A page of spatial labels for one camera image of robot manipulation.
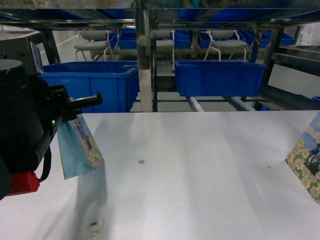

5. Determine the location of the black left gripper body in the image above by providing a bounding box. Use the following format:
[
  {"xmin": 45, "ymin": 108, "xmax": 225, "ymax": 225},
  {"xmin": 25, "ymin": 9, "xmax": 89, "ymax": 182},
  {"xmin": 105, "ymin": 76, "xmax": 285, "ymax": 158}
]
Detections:
[{"xmin": 37, "ymin": 77, "xmax": 103, "ymax": 137}]

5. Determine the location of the flower gift bag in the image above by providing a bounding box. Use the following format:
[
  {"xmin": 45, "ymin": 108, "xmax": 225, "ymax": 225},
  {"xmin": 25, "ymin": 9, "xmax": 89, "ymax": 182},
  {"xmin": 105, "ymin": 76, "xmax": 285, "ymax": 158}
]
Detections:
[
  {"xmin": 285, "ymin": 114, "xmax": 320, "ymax": 204},
  {"xmin": 57, "ymin": 114, "xmax": 103, "ymax": 180}
]

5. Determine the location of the blue bin left of table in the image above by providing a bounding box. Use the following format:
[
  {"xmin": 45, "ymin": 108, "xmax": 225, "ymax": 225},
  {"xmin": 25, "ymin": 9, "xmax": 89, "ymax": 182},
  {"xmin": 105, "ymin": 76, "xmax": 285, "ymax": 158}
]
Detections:
[{"xmin": 40, "ymin": 61, "xmax": 139, "ymax": 113}]

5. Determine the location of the grey chair backrest left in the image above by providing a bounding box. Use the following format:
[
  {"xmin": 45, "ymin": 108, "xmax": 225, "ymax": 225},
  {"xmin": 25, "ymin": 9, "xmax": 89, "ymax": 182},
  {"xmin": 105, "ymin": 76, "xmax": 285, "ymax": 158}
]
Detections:
[{"xmin": 74, "ymin": 30, "xmax": 115, "ymax": 61}]

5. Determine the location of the white 3M tape scrap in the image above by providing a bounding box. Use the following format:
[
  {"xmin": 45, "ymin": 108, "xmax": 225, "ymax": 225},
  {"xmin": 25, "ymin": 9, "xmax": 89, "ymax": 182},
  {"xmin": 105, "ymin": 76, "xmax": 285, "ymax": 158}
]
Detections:
[{"xmin": 86, "ymin": 218, "xmax": 104, "ymax": 236}]

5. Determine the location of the grey chair centre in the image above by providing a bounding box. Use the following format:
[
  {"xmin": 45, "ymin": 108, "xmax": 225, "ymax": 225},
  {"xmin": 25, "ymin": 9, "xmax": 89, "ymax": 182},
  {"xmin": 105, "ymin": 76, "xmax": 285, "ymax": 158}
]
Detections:
[{"xmin": 153, "ymin": 30, "xmax": 175, "ymax": 73}]

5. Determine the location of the grey chair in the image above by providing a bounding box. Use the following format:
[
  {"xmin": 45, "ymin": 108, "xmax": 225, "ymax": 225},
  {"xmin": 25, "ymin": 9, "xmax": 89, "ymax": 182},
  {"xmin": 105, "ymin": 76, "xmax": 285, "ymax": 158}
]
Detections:
[
  {"xmin": 203, "ymin": 29, "xmax": 248, "ymax": 62},
  {"xmin": 153, "ymin": 30, "xmax": 175, "ymax": 73}
]

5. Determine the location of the blue bin behind table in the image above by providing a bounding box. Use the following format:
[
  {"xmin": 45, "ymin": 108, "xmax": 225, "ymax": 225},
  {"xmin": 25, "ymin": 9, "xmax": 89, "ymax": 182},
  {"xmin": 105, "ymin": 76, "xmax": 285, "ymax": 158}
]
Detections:
[{"xmin": 174, "ymin": 60, "xmax": 268, "ymax": 97}]

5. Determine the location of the grey chair right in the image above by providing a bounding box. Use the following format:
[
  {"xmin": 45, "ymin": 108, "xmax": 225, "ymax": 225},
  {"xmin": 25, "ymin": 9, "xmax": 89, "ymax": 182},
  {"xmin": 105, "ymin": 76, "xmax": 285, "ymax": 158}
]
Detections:
[{"xmin": 203, "ymin": 29, "xmax": 248, "ymax": 62}]

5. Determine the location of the steel rack upright post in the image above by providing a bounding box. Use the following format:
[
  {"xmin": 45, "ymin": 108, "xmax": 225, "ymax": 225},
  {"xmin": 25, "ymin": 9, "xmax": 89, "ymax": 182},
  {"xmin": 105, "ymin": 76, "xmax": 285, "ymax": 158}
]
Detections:
[{"xmin": 134, "ymin": 0, "xmax": 153, "ymax": 113}]

